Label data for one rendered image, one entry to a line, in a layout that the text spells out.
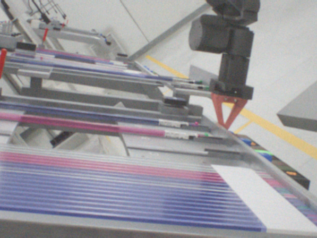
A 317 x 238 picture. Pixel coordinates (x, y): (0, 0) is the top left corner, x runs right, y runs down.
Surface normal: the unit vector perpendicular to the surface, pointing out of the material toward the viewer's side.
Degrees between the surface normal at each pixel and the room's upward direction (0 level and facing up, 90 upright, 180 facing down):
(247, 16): 87
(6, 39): 90
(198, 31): 48
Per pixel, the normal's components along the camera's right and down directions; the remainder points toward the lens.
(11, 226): 0.14, 0.18
